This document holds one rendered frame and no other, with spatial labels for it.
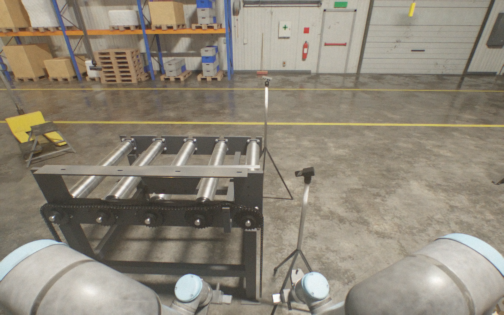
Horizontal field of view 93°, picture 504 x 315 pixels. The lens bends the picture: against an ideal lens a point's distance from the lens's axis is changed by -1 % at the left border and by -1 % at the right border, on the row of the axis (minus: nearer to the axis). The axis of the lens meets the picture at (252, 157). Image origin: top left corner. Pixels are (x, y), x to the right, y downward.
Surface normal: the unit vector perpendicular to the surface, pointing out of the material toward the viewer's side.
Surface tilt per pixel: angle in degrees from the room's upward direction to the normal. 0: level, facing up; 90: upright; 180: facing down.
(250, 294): 90
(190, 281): 19
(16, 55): 90
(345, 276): 0
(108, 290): 37
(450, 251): 13
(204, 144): 90
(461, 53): 90
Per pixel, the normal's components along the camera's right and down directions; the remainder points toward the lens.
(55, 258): 0.10, -0.96
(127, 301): 0.70, -0.61
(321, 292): 0.13, -0.67
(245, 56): -0.04, 0.50
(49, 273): -0.04, -0.82
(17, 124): 0.78, 0.31
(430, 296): -0.31, -0.51
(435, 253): -0.18, -0.98
